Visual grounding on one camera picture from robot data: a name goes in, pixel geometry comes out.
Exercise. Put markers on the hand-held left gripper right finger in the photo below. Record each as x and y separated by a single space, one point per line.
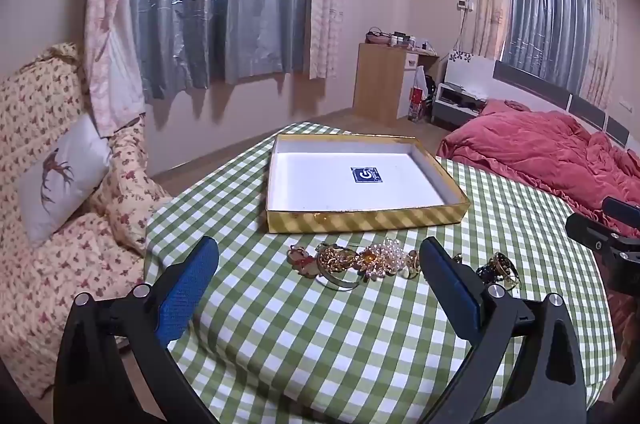
452 291

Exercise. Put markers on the wooden cabinet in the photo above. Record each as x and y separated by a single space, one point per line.
380 78

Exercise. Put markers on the floral cushion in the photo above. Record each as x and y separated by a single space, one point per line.
130 184

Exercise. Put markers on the gold striped shallow box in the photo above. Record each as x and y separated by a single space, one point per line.
350 174

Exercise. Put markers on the green checked tablecloth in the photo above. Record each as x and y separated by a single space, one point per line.
310 334

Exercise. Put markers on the red quilt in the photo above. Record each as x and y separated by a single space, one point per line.
540 148

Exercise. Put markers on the white nightstand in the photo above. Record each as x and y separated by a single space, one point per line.
457 106

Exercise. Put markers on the white wall outlet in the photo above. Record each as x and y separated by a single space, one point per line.
465 5

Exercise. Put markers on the small gold ornament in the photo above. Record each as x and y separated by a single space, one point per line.
415 264

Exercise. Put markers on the blue square sticker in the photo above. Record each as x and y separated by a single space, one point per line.
367 175

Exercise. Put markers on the white plastic bag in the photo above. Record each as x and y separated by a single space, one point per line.
421 79

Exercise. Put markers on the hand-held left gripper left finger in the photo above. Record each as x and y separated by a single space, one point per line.
186 291

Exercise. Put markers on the white flower print board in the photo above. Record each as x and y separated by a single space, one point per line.
470 66

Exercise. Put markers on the pearl flower brooch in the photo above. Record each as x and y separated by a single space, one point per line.
385 260

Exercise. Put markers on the red shopping bag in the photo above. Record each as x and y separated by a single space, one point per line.
416 103

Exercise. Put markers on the white deer print pillow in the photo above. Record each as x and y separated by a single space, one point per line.
60 179

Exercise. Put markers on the floral covered sofa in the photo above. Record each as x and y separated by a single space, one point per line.
35 103

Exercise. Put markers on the grey panel headboard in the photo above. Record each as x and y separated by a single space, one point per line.
550 91

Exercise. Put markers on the gold bangle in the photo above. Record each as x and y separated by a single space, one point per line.
342 284

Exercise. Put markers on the group of small bottles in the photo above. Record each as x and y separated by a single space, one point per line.
402 39

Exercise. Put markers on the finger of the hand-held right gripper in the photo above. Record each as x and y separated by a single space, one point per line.
590 231

